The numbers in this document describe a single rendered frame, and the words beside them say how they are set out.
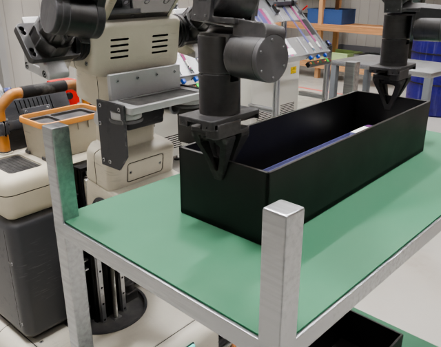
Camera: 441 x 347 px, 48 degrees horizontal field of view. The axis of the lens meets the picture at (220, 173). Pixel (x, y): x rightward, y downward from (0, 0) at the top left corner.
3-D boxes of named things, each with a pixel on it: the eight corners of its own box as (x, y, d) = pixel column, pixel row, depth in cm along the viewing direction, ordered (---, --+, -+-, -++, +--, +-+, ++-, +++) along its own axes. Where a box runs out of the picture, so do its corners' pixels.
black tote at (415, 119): (351, 135, 121) (356, 89, 117) (423, 151, 110) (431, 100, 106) (180, 212, 81) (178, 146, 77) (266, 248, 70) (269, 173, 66)
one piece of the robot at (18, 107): (-2, 177, 154) (-27, 107, 152) (95, 150, 178) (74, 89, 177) (12, 171, 146) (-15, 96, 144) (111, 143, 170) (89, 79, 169)
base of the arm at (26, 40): (63, 24, 112) (12, 27, 103) (77, 2, 106) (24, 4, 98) (79, 58, 111) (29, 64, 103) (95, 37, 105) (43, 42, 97)
